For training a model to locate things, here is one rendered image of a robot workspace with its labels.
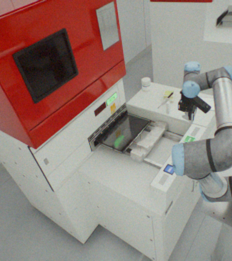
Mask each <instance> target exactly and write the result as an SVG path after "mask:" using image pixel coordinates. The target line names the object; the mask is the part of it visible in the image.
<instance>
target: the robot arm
mask: <svg viewBox="0 0 232 261"><path fill-rule="evenodd" d="M200 71H201V64H200V63H199V62H196V61H189V62H187V63H186V64H185V67H184V81H183V84H182V90H181V91H180V92H179V93H180V94H181V99H180V100H179V102H178V110H180V111H182V112H185V115H182V118H183V119H185V120H188V121H189V123H190V124H192V123H193V121H194V118H195V115H196V110H197V108H199V109H200V110H201V111H203V112H204V113H207V112H208V111H209V110H210V109H211V106H210V105H209V104H208V103H206V102H205V101H204V100H202V99H201V98H200V97H198V94H199V93H200V91H202V90H206V89H210V88H213V99H214V108H215V118H216V128H217V129H216V130H215V132H214V138H211V139H205V140H199V141H193V142H187V143H180V144H175V145H174V146H173V147H172V151H171V157H172V165H173V170H174V173H175V174H176V175H177V176H183V175H186V176H188V177H189V178H191V179H195V180H197V181H198V183H199V189H200V193H201V195H202V198H203V200H204V201H205V202H211V203H214V202H229V201H232V176H226V177H223V176H222V175H220V174H218V173H217V172H222V171H225V170H228V169H229V168H231V167H232V65H228V66H223V67H221V68H218V69H214V70H210V71H208V72H205V73H202V74H200Z"/></svg>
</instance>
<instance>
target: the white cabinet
mask: <svg viewBox="0 0 232 261"><path fill-rule="evenodd" d="M216 129H217V128H216V125H215V126H214V128H213V130H212V131H211V133H210V135H209V136H208V139H211V138H214V132H215V130H216ZM78 172H79V171H78ZM79 174H80V177H81V179H82V182H83V184H84V187H85V189H86V192H87V195H88V197H89V199H90V202H91V204H92V207H93V210H94V212H95V215H96V217H97V220H98V222H99V224H100V225H101V226H102V227H104V228H105V229H107V230H109V231H110V232H112V233H113V234H115V235H117V236H118V237H120V238H121V239H122V240H123V241H125V242H126V243H128V244H130V245H131V246H133V247H134V248H136V249H138V251H140V252H141V253H143V254H144V255H146V256H148V257H149V258H151V259H152V260H153V261H168V260H169V257H170V255H171V253H172V251H173V250H174V248H175V245H176V243H177V241H178V239H179V237H180V235H181V234H182V231H183V229H184V227H185V225H186V223H187V221H188V219H189V218H190V215H191V213H192V212H193V210H194V208H195V206H196V204H197V202H198V201H199V198H200V196H201V193H200V189H199V183H198V181H197V180H195V179H191V178H189V177H188V176H185V178H184V179H183V181H182V183H181V184H180V186H179V187H178V189H177V190H176V192H175V194H174V195H173V197H172V199H171V200H170V202H169V204H168V205H167V207H166V209H165V211H164V212H163V214H162V216H159V215H157V214H155V213H153V212H151V211H149V210H148V209H146V208H145V207H143V206H141V205H139V204H137V203H136V202H134V201H132V200H130V199H128V198H126V197H124V196H122V195H120V194H119V193H117V192H116V191H114V190H112V189H110V188H109V187H107V186H105V185H103V184H101V183H99V182H97V181H95V180H93V179H92V178H90V177H88V176H86V175H84V174H82V173H80V172H79Z"/></svg>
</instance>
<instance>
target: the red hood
mask: <svg viewBox="0 0 232 261"><path fill-rule="evenodd" d="M125 75H126V69H125V62H124V54H123V47H122V39H121V31H120V24H119V16H118V8H117V1H116V0H0V131H2V132H5V133H7V134H8V135H10V136H12V137H13V138H14V139H16V140H18V141H20V142H22V143H24V144H26V145H28V146H29V147H31V148H33V149H38V148H39V147H40V146H41V145H42V144H43V143H45V142H46V141H47V140H48V139H49V138H50V137H52V136H53V135H54V134H55V133H57V132H58V131H59V130H60V129H61V128H63V127H64V126H65V125H66V124H67V123H69V122H70V121H71V120H72V119H74V118H75V117H76V116H77V115H78V114H80V113H81V112H82V111H83V110H84V109H85V108H86V107H87V106H89V105H90V104H91V103H93V102H94V101H95V100H96V99H97V98H99V97H100V96H101V95H102V94H104V93H105V92H106V91H107V90H109V89H110V88H111V87H112V86H113V85H115V84H116V83H117V82H118V81H119V80H120V79H121V78H122V77H124V76H125Z"/></svg>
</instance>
